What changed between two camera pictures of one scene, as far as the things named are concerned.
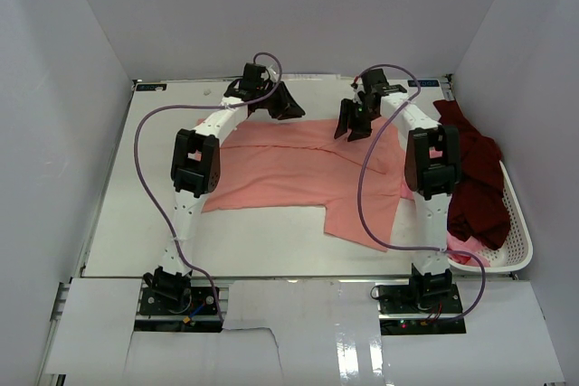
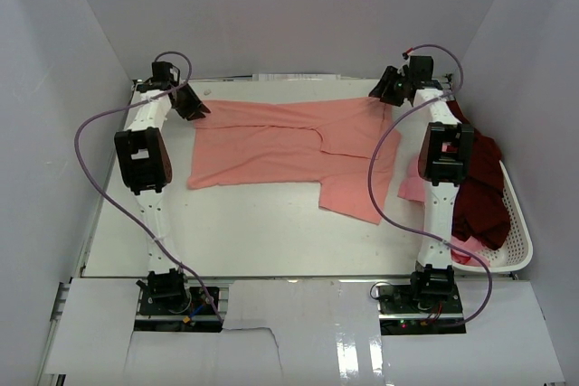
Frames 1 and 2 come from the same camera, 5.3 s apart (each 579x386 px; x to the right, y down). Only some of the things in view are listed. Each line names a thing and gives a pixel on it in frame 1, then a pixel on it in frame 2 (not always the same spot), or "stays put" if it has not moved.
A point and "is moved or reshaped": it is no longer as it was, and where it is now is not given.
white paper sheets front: (297, 333) stays put
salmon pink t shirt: (266, 164) is moved or reshaped
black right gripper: (346, 112) -> (390, 76)
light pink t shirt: (471, 245) stays put
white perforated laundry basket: (516, 249) stays put
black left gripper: (288, 108) -> (192, 111)
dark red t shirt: (478, 206) stays put
